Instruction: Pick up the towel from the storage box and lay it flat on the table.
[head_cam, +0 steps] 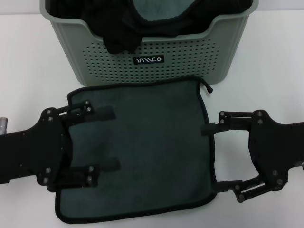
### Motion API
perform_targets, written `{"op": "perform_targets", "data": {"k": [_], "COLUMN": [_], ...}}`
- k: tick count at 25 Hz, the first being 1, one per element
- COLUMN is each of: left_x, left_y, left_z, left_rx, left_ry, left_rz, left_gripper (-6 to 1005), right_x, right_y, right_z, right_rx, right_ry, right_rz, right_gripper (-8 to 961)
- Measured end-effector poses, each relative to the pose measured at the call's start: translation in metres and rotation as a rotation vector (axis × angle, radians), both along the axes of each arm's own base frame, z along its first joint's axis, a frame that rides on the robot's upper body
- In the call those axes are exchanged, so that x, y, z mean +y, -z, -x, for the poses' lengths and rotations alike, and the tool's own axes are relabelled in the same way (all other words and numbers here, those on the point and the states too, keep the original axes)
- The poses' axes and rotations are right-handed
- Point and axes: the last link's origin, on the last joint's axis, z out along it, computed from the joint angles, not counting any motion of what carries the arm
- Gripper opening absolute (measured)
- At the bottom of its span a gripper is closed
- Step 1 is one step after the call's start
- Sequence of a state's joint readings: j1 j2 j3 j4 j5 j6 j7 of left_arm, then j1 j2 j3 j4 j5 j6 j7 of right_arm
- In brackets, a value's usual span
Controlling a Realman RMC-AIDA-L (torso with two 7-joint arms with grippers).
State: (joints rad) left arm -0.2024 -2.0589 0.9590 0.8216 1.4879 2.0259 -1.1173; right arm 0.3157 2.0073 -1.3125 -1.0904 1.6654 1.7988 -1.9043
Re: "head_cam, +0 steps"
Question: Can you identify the left cable with silver connector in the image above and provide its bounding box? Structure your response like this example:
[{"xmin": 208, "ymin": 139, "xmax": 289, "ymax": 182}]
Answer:
[{"xmin": 0, "ymin": 115, "xmax": 9, "ymax": 135}]

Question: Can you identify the dark green black-trimmed towel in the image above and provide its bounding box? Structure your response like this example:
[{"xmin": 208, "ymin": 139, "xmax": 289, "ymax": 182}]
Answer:
[{"xmin": 55, "ymin": 76, "xmax": 217, "ymax": 219}]

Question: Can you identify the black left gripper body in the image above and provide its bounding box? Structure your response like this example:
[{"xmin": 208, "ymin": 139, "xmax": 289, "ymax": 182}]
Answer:
[{"xmin": 0, "ymin": 108, "xmax": 74, "ymax": 192}]

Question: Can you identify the black cloth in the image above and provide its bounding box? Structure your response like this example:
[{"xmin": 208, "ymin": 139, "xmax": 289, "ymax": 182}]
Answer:
[{"xmin": 49, "ymin": 0, "xmax": 249, "ymax": 54}]

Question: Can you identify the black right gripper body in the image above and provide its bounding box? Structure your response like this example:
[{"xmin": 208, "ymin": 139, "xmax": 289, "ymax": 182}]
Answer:
[{"xmin": 247, "ymin": 109, "xmax": 304, "ymax": 191}]

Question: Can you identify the sage green perforated storage box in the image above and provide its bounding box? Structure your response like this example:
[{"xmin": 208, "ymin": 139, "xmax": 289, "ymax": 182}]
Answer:
[{"xmin": 39, "ymin": 0, "xmax": 259, "ymax": 87}]

